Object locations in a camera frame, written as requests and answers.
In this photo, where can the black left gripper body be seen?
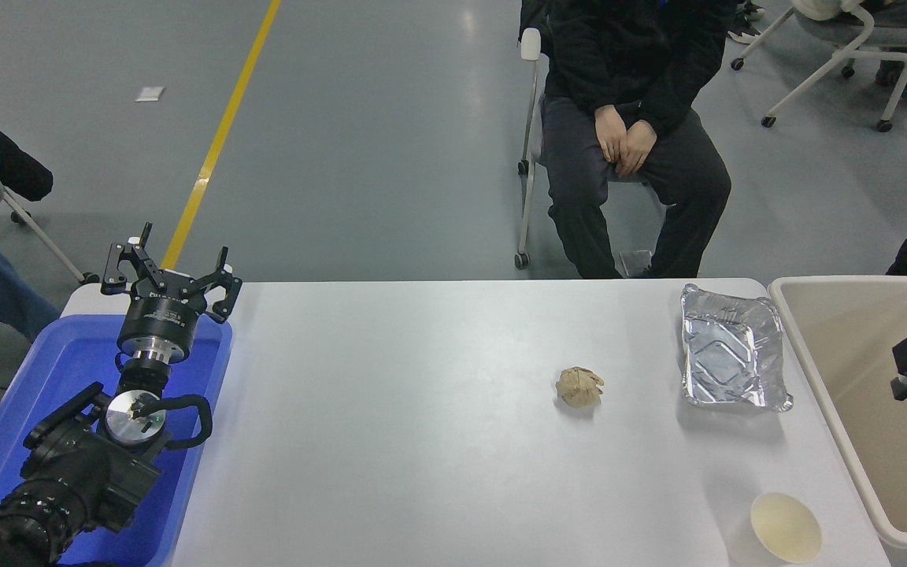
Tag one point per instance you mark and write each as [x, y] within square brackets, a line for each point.
[161, 315]

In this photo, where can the white paper cup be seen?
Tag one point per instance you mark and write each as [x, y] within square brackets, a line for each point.
[786, 528]

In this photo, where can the person's left hand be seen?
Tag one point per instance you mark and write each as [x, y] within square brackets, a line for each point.
[638, 150]

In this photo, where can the person's right hand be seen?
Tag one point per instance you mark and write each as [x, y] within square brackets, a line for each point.
[609, 134]

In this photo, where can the large pale plastic bin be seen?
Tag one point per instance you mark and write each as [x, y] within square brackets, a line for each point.
[855, 346]

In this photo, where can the grey seat chair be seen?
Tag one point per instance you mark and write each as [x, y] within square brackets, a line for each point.
[44, 240]

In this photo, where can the blue plastic tray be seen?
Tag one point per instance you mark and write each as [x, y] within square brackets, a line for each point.
[68, 362]

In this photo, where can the white paper scrap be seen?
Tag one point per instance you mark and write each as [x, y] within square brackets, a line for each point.
[150, 94]

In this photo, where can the silver foil tray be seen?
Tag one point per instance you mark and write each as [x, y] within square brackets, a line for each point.
[729, 354]

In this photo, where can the clear plastic container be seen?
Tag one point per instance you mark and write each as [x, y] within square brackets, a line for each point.
[636, 264]

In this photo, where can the crumpled tan paper ball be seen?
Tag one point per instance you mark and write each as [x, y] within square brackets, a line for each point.
[579, 387]

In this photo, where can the white frame chair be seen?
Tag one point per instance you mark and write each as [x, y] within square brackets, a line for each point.
[531, 118]
[847, 47]

